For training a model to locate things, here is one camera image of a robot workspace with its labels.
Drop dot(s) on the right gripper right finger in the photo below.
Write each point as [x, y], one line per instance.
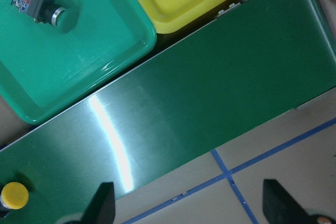
[279, 206]

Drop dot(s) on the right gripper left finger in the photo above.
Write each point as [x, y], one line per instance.
[102, 206]

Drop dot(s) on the dark push button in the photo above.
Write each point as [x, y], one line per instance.
[48, 12]

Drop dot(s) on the green plastic tray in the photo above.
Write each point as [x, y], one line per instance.
[45, 70]

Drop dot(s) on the green conveyor belt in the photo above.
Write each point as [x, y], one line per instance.
[258, 61]

